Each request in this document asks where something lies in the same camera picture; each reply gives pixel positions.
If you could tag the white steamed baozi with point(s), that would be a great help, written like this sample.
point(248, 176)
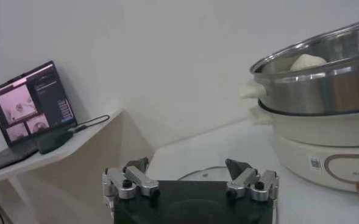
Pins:
point(307, 62)

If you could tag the white electric cooker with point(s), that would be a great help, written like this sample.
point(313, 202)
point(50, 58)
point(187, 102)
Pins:
point(304, 131)

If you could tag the white side desk with mouse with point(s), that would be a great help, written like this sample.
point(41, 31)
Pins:
point(90, 125)

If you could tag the stainless steel steamer basket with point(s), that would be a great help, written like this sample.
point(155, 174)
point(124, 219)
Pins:
point(304, 91)

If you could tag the black computer mouse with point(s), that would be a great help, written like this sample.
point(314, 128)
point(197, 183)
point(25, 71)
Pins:
point(54, 141)

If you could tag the black laptop with dark screen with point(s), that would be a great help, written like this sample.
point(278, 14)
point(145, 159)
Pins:
point(39, 100)

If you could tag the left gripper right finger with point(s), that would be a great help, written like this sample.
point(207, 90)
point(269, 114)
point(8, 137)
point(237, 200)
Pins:
point(252, 182)

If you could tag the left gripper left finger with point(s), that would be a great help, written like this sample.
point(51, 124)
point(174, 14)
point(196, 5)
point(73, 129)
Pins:
point(130, 182)

